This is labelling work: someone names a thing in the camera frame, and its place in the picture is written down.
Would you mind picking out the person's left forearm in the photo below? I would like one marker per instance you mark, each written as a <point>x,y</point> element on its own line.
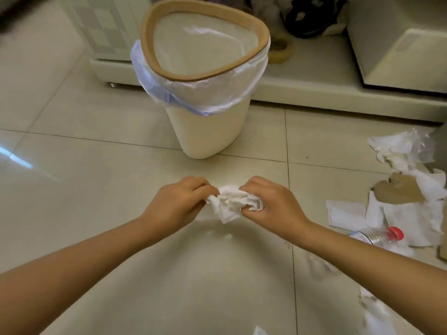
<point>70,272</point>

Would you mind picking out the person's left fingers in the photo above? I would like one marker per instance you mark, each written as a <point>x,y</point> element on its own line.
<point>202,186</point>

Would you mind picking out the person's right forearm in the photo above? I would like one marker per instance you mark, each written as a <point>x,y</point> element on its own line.
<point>377,272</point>

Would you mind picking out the small white paper scrap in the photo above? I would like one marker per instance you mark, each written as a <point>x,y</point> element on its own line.
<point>259,331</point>

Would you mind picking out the white checkered cabinet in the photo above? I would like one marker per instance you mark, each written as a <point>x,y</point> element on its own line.
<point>101,24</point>

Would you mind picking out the brown tape roll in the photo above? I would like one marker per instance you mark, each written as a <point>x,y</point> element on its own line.
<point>281,50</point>

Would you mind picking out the crumpled white paper with plastic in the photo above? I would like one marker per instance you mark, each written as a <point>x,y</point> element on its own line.
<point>401,148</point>

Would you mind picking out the person's left hand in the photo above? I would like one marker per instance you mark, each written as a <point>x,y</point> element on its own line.
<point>174,204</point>

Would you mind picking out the brown cardboard piece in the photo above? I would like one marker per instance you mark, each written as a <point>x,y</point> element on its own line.
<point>398,190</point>

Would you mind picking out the white tissue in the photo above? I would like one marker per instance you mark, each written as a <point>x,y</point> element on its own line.
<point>230,204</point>

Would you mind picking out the person's right hand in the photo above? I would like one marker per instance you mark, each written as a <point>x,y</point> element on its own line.
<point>277,207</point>

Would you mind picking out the flat white paper sheet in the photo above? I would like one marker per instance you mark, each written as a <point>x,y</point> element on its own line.
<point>345,214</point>

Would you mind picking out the torn white paper scrap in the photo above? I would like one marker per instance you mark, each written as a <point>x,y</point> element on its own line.
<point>375,313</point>

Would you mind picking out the white appliance box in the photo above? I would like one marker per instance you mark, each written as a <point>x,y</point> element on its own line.
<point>401,41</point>

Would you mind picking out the clear plastic bin liner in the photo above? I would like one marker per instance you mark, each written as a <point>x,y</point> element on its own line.
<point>199,83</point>

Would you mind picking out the black bag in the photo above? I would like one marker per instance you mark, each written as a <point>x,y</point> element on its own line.
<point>312,13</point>

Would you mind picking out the cream trash bin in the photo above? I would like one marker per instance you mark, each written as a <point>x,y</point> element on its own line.
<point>207,130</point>

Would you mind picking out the clear bottle with red cap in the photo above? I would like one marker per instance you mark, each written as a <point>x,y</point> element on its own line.
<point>382,237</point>

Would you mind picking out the person's right thumb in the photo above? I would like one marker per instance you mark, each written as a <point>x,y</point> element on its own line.
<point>252,212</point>

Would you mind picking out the cream low platform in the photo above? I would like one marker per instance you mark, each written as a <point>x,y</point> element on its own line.
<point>314,83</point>

